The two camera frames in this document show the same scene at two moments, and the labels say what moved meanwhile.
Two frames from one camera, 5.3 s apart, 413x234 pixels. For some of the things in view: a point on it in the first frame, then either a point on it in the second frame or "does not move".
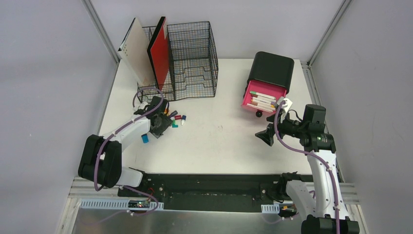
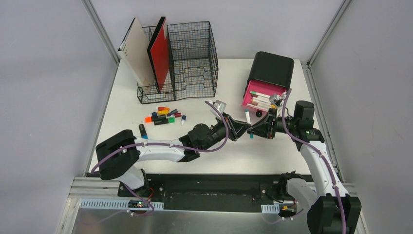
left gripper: x=162 y=122 to x=230 y=127
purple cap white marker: x=262 y=100 does not move
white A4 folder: x=134 y=51 does not move
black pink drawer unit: x=270 y=78 does not move
